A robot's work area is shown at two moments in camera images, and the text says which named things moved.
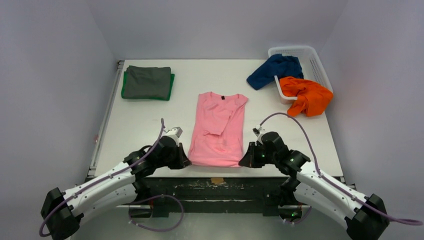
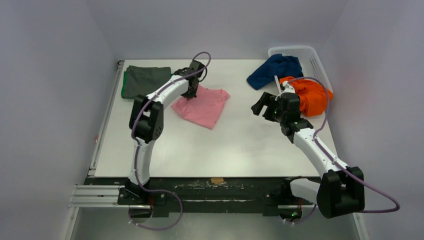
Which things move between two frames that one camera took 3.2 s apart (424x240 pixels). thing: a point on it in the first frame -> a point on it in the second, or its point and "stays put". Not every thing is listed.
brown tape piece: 217,180 stays put
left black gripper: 182,161 -> 190,95
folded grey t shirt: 148,81 stays put
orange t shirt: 313,99 stays put
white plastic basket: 311,64 stays put
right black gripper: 252,155 -> 267,106
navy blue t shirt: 279,65 stays put
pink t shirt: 217,140 -> 204,108
